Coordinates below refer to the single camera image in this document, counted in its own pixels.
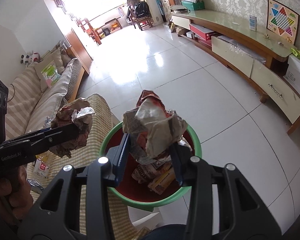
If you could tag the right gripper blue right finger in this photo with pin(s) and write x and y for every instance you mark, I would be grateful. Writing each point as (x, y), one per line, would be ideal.
(223, 204)

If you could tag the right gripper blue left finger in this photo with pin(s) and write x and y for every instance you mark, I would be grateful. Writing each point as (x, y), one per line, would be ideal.
(75, 204)

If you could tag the brown foil wrapper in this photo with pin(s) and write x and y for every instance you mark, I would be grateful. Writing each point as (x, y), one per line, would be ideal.
(71, 127)

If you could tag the red white paper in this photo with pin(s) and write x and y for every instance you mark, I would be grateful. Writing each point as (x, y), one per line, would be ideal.
(153, 129)

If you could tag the yellow crushed carton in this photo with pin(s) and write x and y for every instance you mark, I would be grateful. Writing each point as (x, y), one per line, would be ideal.
(161, 183)

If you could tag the person left hand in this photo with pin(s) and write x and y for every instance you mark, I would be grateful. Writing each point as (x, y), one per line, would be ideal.
(15, 201)

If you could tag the clear plastic bottle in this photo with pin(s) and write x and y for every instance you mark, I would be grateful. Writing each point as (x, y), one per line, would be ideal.
(42, 166)

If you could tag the striped beige sofa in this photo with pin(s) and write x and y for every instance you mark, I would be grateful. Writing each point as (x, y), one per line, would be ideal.
(28, 107)

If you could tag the green white package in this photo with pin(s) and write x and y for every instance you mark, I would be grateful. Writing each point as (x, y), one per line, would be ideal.
(50, 74)

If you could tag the cow plush toy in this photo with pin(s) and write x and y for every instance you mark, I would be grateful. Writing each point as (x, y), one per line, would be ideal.
(28, 59)

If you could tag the red bin with green rim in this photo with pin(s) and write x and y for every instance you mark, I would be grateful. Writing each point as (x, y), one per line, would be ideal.
(138, 195)

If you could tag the beige sofa pillow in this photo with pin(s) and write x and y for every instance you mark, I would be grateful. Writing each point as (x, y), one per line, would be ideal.
(52, 57)

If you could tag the white cardboard box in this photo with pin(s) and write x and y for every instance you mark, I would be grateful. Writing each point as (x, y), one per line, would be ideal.
(293, 72)

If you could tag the wooden TV cabinet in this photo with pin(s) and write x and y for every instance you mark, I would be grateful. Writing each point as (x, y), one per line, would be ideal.
(259, 57)

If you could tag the green small box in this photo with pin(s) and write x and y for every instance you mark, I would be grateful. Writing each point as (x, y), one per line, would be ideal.
(295, 52)

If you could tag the red flat box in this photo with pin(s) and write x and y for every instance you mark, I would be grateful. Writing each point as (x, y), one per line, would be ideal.
(203, 32)

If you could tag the wooden chair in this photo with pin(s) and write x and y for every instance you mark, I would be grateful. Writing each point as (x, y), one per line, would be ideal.
(140, 22)

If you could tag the small blue white card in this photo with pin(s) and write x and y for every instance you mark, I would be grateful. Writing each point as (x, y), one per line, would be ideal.
(253, 23)

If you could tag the chinese checkers board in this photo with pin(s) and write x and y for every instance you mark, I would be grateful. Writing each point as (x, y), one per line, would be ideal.
(282, 21)

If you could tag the black backpack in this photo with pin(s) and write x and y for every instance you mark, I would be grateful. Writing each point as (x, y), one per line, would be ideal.
(142, 10)

